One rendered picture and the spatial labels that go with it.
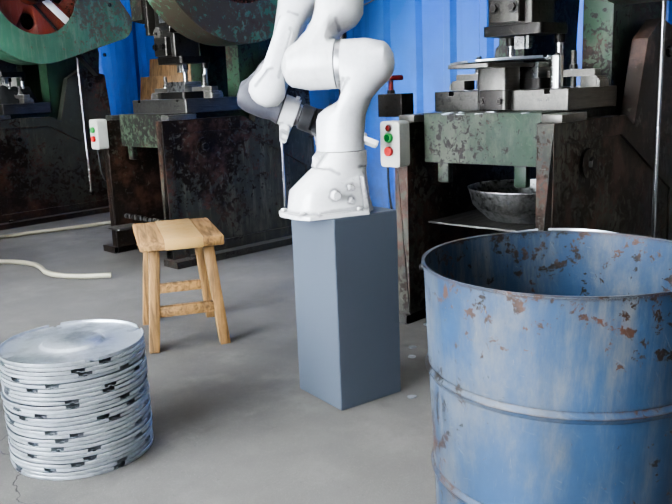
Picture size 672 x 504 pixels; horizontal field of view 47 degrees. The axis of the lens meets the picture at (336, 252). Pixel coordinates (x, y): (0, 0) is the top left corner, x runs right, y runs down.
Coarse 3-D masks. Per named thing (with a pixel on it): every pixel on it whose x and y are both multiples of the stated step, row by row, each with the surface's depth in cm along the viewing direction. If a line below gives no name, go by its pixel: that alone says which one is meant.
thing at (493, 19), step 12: (492, 0) 223; (504, 0) 220; (516, 0) 218; (528, 0) 218; (540, 0) 220; (552, 0) 225; (492, 12) 223; (504, 12) 221; (516, 12) 218; (528, 12) 219; (540, 12) 221; (552, 12) 226; (492, 24) 228; (504, 24) 225
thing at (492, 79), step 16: (464, 64) 212; (480, 64) 208; (496, 64) 209; (512, 64) 215; (528, 64) 221; (480, 80) 223; (496, 80) 219; (512, 80) 219; (480, 96) 224; (496, 96) 220
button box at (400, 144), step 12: (396, 120) 231; (384, 132) 229; (396, 132) 226; (408, 132) 228; (384, 144) 230; (396, 144) 227; (408, 144) 229; (384, 156) 231; (396, 156) 228; (408, 156) 230
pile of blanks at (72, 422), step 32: (128, 352) 155; (32, 384) 150; (64, 384) 148; (96, 384) 150; (128, 384) 157; (32, 416) 150; (64, 416) 149; (96, 416) 151; (128, 416) 156; (32, 448) 151; (64, 448) 150; (96, 448) 153; (128, 448) 157
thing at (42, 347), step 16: (80, 320) 174; (96, 320) 175; (112, 320) 174; (16, 336) 165; (32, 336) 166; (48, 336) 165; (64, 336) 163; (80, 336) 163; (96, 336) 162; (112, 336) 164; (128, 336) 163; (0, 352) 156; (16, 352) 156; (32, 352) 155; (48, 352) 155; (64, 352) 154; (80, 352) 154; (96, 352) 154; (112, 352) 154
